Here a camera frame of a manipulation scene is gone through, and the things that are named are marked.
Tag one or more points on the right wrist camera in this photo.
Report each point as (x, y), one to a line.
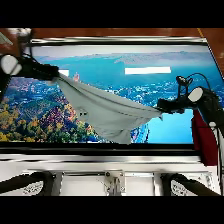
(181, 87)

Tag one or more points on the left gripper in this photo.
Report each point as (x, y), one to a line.
(49, 72)

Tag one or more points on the silver frame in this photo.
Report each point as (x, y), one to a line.
(100, 160)

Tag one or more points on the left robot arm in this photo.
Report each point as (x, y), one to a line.
(26, 68)

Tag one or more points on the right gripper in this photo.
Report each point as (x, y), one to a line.
(170, 105)

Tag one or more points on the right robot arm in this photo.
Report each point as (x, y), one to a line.
(210, 103)

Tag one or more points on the red garment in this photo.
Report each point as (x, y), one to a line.
(203, 140)

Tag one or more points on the grey T-shirt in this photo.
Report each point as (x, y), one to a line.
(110, 111)

